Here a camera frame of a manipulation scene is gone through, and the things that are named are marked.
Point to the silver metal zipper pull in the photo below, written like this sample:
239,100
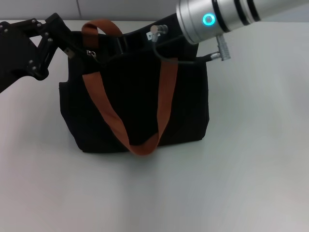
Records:
91,54

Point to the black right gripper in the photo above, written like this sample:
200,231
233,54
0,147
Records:
140,41

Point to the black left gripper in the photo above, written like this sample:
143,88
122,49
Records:
12,55

